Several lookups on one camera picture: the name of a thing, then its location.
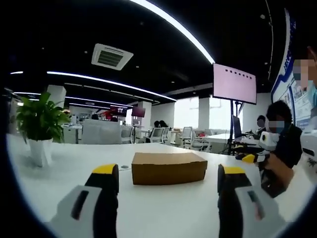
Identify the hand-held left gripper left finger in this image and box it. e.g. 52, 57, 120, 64
44, 163, 120, 238

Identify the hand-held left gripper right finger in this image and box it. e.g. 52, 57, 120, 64
217, 164, 289, 238

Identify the brown cardboard shoe box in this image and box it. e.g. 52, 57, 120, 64
131, 152, 208, 186

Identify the person's right hand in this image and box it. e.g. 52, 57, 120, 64
259, 151, 296, 198

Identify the dark desk monitor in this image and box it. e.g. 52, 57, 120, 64
231, 115, 243, 140

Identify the black display stand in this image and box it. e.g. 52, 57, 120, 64
226, 99, 243, 155

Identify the grey desk partition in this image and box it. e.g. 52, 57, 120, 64
81, 119, 123, 145

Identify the white office chair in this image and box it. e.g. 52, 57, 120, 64
148, 126, 166, 144
181, 126, 194, 147

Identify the large display screen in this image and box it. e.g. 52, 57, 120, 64
212, 62, 258, 105

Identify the white plant pot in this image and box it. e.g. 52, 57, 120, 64
28, 138, 53, 168

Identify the red hanging screen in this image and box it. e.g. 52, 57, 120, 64
131, 107, 147, 118

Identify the green potted plant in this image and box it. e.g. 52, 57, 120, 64
15, 91, 73, 145

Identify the long ceiling light strip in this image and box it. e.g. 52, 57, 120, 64
128, 0, 216, 64
47, 71, 177, 102

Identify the ceiling air vent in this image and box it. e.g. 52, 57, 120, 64
91, 43, 135, 71

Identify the blue white wall poster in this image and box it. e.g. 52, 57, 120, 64
270, 8, 313, 130

